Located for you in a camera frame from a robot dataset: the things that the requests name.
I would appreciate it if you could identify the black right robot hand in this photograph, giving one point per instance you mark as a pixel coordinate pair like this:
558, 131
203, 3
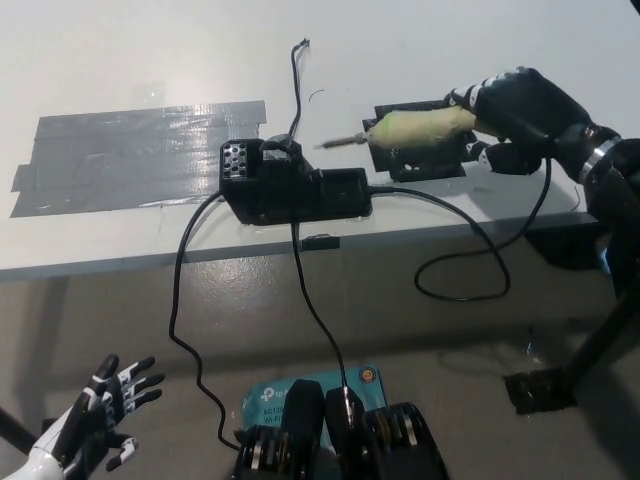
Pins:
535, 110

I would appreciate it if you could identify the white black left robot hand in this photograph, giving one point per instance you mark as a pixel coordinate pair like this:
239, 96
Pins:
95, 415

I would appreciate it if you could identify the tape-wrapped soldering iron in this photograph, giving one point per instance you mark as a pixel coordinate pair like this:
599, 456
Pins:
420, 127

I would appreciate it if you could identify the black soldering station base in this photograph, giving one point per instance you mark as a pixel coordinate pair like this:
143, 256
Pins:
285, 195

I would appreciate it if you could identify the grey table leg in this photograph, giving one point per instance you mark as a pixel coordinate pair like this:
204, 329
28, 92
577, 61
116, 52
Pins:
50, 340

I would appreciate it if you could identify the black printed holder plate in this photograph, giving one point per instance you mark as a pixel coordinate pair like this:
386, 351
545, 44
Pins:
425, 165

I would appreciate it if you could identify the teal TP-Link box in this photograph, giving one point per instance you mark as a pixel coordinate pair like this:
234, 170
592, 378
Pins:
265, 400

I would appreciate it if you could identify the small black tape strip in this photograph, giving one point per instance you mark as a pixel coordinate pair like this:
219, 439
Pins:
320, 244

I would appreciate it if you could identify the grey duct tape patch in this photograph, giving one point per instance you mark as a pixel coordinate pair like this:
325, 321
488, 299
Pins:
125, 155

